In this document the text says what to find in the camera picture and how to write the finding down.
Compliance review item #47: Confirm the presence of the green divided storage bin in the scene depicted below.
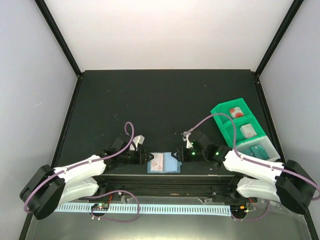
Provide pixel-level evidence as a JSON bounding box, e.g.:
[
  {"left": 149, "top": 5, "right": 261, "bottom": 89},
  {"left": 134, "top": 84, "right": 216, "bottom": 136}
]
[{"left": 210, "top": 98, "right": 281, "bottom": 162}]

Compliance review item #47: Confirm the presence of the light blue slotted cable duct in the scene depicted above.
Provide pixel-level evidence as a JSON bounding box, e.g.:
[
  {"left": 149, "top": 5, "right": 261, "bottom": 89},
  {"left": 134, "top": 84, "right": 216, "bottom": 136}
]
[{"left": 55, "top": 202, "right": 232, "bottom": 217}]

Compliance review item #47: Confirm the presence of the left controller circuit board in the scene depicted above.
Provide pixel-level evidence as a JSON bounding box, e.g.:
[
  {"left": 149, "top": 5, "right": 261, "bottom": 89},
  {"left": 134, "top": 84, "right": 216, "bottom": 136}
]
[{"left": 91, "top": 203, "right": 110, "bottom": 211}]

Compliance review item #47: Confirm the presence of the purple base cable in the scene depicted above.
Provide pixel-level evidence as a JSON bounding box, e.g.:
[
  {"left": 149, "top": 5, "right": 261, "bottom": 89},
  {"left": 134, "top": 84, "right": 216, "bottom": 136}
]
[
  {"left": 87, "top": 189, "right": 140, "bottom": 223},
  {"left": 230, "top": 199, "right": 270, "bottom": 223}
]

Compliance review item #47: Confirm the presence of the blue leather card holder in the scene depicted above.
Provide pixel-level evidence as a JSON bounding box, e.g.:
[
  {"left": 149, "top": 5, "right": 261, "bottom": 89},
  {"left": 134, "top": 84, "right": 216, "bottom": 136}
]
[{"left": 147, "top": 152, "right": 182, "bottom": 174}]

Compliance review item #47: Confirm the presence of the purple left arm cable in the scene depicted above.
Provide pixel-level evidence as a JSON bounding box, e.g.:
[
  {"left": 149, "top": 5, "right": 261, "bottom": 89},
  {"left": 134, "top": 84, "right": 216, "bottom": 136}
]
[{"left": 23, "top": 121, "right": 136, "bottom": 213}]

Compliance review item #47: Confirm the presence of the black left side rail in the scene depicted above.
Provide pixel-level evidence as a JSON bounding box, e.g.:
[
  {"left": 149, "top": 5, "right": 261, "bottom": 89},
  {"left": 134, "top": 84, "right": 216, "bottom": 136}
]
[{"left": 18, "top": 72, "right": 83, "bottom": 240}]

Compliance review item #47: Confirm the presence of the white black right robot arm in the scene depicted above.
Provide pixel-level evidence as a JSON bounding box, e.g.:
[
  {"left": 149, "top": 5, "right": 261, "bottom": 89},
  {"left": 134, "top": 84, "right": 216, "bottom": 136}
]
[{"left": 171, "top": 130, "right": 318, "bottom": 215}]

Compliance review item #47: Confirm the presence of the black aluminium front rail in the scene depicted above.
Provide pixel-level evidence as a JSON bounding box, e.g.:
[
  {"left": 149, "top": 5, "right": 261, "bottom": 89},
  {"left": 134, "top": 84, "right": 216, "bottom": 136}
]
[{"left": 94, "top": 174, "right": 248, "bottom": 204}]

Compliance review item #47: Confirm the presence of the black rear left frame post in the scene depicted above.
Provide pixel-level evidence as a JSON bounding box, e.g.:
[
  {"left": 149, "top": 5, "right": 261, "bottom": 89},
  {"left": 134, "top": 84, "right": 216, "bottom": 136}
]
[{"left": 34, "top": 0, "right": 82, "bottom": 78}]

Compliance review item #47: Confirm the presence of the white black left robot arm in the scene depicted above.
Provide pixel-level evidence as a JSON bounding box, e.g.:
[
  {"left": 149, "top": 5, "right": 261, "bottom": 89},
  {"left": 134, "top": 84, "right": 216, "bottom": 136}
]
[{"left": 19, "top": 135, "right": 154, "bottom": 220}]

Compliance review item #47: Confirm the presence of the right controller circuit board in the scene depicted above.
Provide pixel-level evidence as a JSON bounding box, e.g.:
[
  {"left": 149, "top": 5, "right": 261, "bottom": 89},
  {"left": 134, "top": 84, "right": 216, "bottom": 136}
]
[{"left": 230, "top": 205, "right": 257, "bottom": 213}]

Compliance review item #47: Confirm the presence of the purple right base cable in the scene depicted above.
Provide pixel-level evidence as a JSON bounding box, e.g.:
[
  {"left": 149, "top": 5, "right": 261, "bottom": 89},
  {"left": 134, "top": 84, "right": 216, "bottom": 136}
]
[{"left": 230, "top": 199, "right": 270, "bottom": 223}]

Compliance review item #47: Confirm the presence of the black frame post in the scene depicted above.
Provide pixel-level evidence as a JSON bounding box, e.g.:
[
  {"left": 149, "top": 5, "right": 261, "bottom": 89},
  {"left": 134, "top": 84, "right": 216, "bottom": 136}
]
[
  {"left": 34, "top": 0, "right": 82, "bottom": 78},
  {"left": 255, "top": 0, "right": 304, "bottom": 77}
]

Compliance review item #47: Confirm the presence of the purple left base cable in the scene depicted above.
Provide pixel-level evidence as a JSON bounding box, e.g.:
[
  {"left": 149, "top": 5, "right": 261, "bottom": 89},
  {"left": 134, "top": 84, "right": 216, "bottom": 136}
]
[{"left": 87, "top": 189, "right": 140, "bottom": 223}]

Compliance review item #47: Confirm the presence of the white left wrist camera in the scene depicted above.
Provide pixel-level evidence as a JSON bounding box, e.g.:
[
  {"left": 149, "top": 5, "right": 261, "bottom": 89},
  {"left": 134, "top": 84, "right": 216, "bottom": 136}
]
[{"left": 130, "top": 135, "right": 145, "bottom": 151}]

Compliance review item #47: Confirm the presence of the black right side rail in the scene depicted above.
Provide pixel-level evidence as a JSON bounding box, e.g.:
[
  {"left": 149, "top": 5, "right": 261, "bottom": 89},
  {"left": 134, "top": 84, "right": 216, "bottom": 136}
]
[{"left": 253, "top": 72, "right": 320, "bottom": 240}]

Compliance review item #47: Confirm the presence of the black rear right frame post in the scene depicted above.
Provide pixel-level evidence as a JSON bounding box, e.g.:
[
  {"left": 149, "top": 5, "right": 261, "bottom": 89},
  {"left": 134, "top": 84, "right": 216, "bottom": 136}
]
[{"left": 255, "top": 0, "right": 304, "bottom": 77}]

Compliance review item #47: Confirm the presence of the white red credit card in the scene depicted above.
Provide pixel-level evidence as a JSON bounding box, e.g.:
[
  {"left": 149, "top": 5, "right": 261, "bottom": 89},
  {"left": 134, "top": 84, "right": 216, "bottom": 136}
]
[{"left": 150, "top": 153, "right": 164, "bottom": 172}]

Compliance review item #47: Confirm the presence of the controller circuit board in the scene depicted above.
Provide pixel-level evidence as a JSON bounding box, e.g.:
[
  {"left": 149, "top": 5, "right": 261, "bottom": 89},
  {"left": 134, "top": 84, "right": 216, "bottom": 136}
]
[
  {"left": 230, "top": 205, "right": 257, "bottom": 213},
  {"left": 91, "top": 203, "right": 110, "bottom": 211}
]

